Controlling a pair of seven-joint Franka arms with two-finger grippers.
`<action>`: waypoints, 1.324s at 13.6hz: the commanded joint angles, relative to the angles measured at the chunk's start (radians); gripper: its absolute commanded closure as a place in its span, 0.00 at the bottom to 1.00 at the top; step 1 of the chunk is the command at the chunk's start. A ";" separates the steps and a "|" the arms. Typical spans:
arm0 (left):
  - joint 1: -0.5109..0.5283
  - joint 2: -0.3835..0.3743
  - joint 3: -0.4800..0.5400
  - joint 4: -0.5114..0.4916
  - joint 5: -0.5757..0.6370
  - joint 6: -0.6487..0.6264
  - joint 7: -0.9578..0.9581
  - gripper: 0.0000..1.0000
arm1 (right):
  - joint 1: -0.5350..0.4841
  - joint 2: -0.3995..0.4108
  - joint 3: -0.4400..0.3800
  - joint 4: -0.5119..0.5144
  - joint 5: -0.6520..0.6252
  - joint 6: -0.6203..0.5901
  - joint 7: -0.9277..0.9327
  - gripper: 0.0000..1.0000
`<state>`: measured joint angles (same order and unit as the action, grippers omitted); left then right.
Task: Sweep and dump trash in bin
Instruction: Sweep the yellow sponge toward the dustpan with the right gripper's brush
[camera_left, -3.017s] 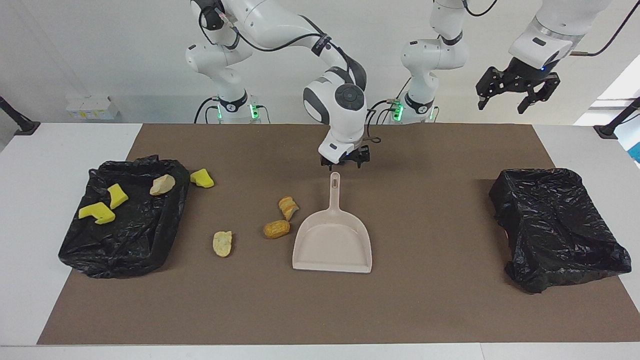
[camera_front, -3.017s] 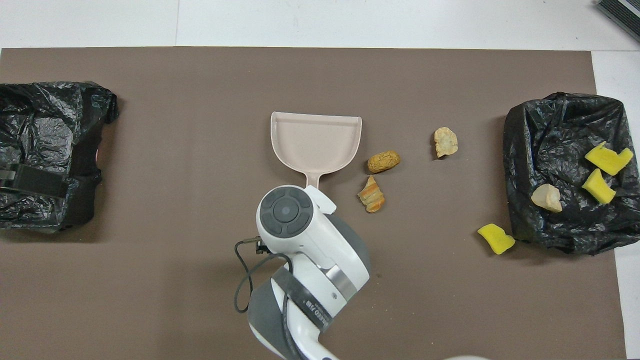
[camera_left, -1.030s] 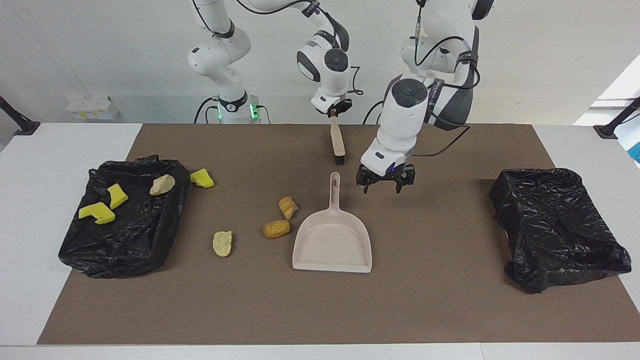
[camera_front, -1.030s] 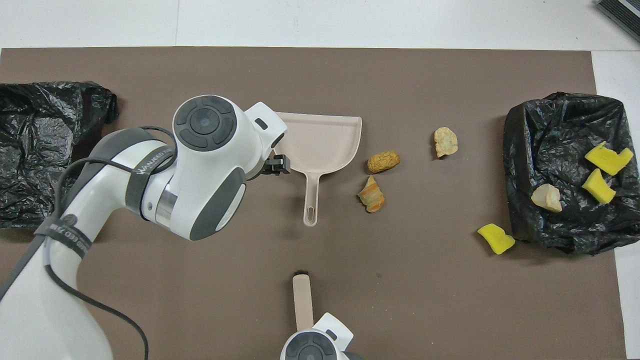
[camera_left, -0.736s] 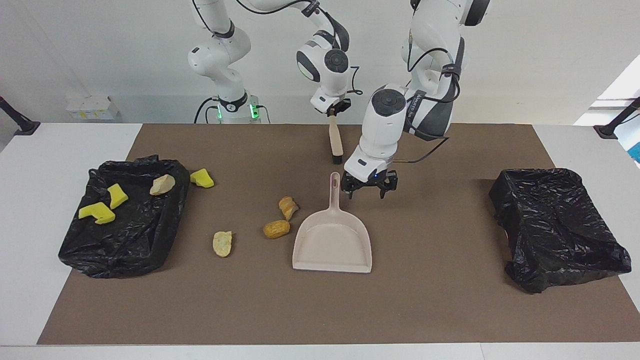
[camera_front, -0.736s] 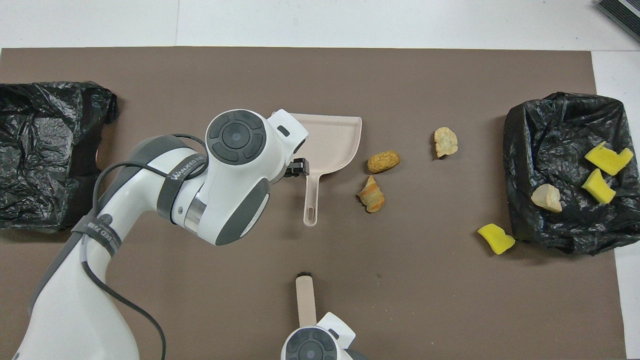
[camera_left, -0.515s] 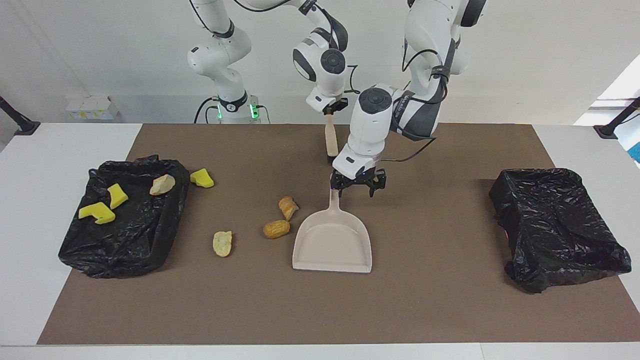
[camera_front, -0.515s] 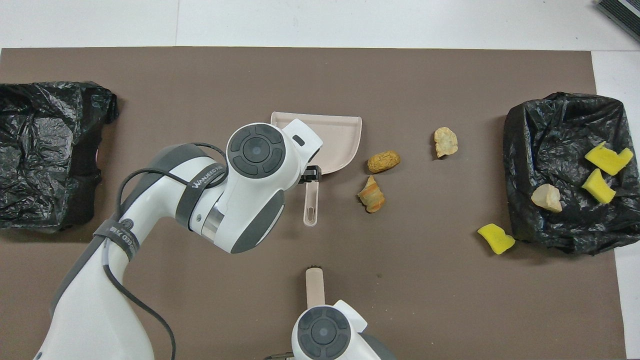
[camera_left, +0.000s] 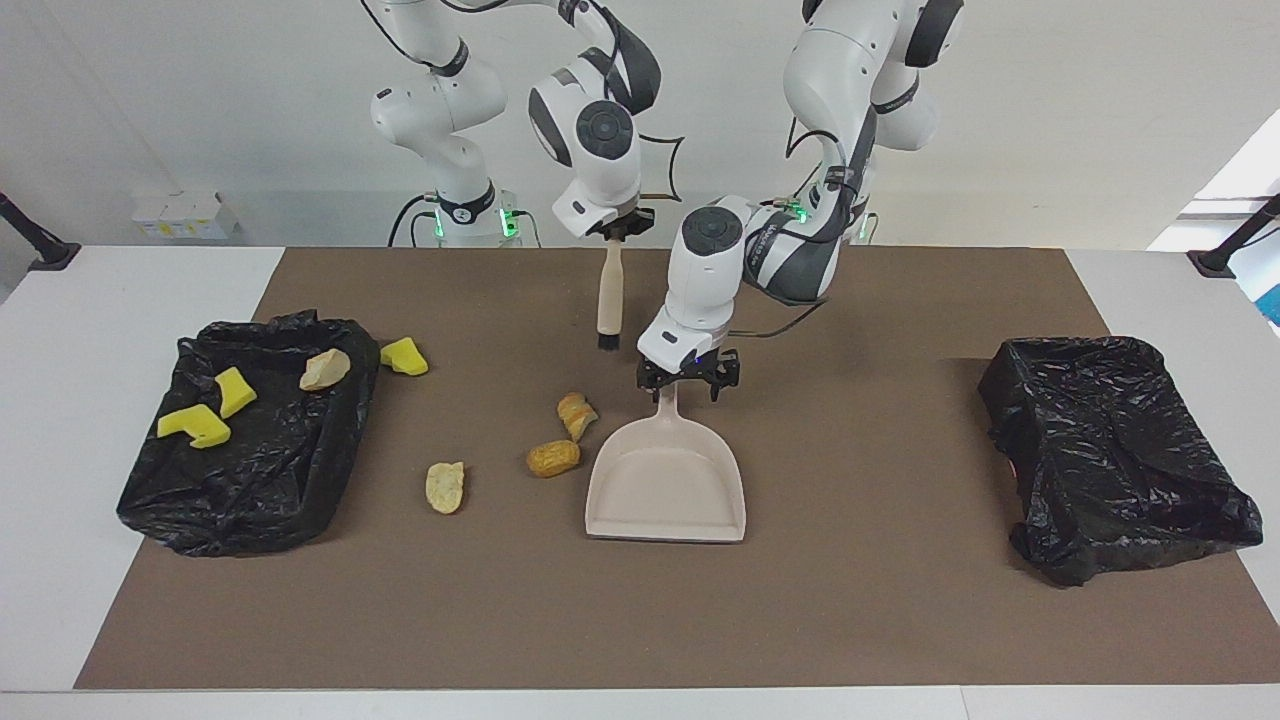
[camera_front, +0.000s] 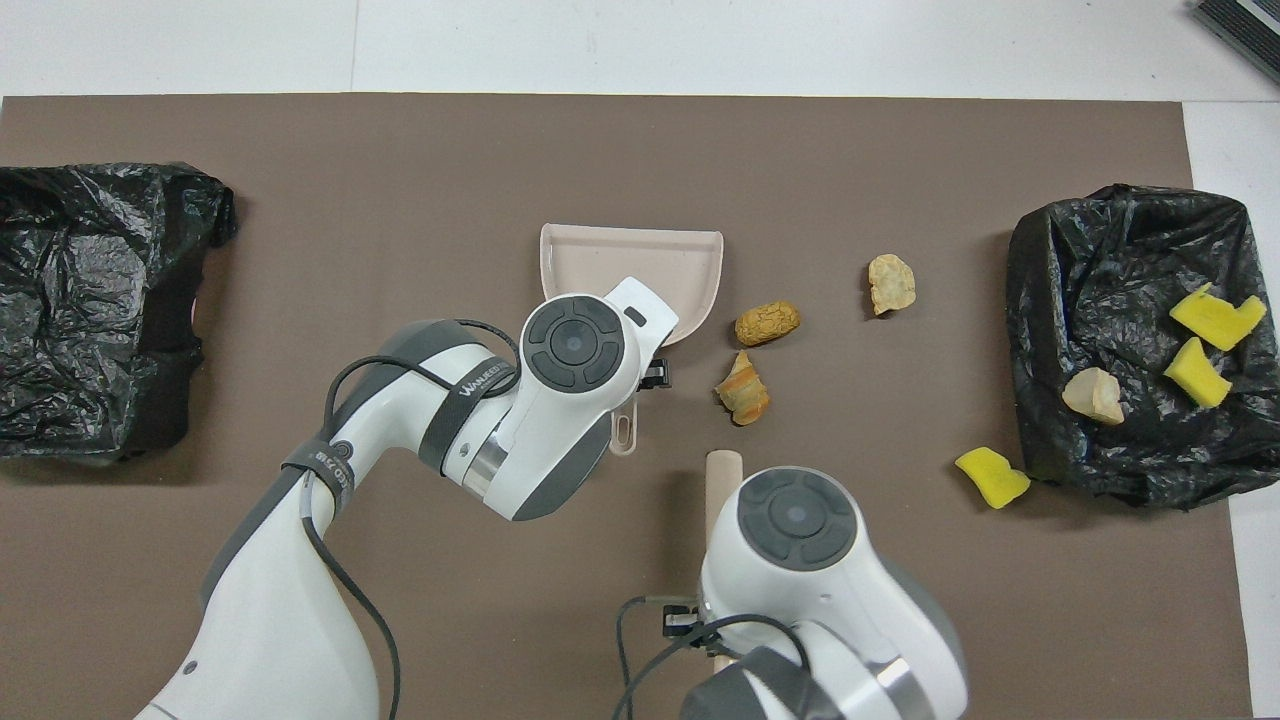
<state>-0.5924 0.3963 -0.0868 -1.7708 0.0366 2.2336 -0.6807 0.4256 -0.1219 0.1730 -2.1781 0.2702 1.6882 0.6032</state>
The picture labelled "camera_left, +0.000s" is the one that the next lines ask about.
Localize brown bread roll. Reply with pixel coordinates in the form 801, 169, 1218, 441
526, 440, 582, 479

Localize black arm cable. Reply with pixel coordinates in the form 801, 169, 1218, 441
730, 115, 881, 339
360, 0, 687, 201

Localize black bag lined bin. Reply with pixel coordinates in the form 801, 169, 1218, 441
116, 309, 382, 558
977, 335, 1265, 588

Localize brown table mat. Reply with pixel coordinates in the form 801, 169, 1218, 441
74, 247, 1280, 690

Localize beige hand brush black bristles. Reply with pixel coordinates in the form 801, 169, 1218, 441
596, 235, 625, 351

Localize black right base cable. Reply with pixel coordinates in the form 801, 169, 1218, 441
388, 193, 441, 248

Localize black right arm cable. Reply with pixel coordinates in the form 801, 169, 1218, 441
360, 0, 687, 201

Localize pale chip piece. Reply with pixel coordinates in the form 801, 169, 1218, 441
425, 461, 467, 516

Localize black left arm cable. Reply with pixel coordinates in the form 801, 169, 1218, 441
730, 115, 881, 339

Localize rounded yellow sponge piece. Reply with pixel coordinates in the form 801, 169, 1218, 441
379, 337, 430, 378

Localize pale beige foam chunk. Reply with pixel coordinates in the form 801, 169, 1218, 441
299, 347, 353, 392

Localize notched yellow sponge piece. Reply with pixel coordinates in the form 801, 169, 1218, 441
157, 403, 232, 450

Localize small yellow sponge wedge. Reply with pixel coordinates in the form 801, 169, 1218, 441
214, 366, 258, 419

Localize black camera stand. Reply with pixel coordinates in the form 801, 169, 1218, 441
1187, 192, 1280, 279
0, 190, 81, 273

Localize orange striped croissant piece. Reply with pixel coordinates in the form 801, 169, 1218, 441
556, 392, 600, 443

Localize white wall socket box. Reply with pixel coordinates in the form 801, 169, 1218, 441
132, 190, 239, 241

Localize beige plastic dustpan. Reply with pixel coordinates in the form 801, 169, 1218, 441
584, 383, 748, 544

